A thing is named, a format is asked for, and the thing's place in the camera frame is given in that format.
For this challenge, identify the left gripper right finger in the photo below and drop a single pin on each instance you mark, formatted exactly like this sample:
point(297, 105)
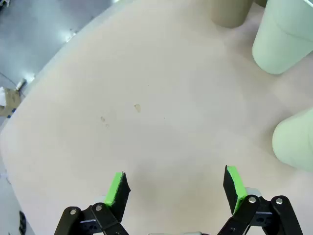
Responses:
point(238, 193)

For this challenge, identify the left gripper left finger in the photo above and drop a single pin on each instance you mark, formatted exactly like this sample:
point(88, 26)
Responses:
point(115, 193)

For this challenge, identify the tall pale green cup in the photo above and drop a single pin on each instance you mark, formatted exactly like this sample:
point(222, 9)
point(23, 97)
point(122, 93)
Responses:
point(281, 41)
point(296, 142)

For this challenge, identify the tall brown cup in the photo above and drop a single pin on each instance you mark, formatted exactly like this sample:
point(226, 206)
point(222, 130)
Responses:
point(230, 13)

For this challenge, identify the black round floor object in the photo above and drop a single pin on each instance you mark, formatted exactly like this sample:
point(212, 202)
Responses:
point(22, 221)

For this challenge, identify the cardboard box with white paper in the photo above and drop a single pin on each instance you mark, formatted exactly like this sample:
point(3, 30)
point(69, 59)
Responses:
point(11, 101)

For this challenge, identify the small metal can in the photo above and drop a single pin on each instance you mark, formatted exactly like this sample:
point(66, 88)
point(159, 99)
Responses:
point(20, 84)

